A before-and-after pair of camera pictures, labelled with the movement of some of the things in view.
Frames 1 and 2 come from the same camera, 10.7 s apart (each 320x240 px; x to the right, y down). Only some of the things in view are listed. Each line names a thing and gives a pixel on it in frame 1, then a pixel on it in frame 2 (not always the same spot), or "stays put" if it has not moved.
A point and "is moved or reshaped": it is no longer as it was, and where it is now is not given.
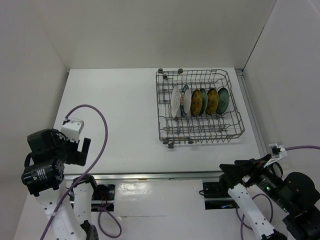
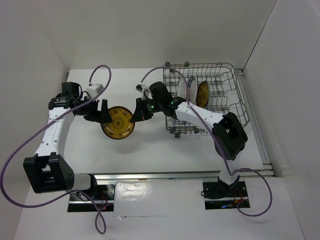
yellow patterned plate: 212,101 to 121,127
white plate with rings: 175,101 is moved or reshaped
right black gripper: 253,166 to 141,113
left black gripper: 76,157 to 103,116
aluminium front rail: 72,177 stays put
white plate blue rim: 185,101 is moved or reshaped
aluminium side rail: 253,113 stays put
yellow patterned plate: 196,102 is moved or reshaped
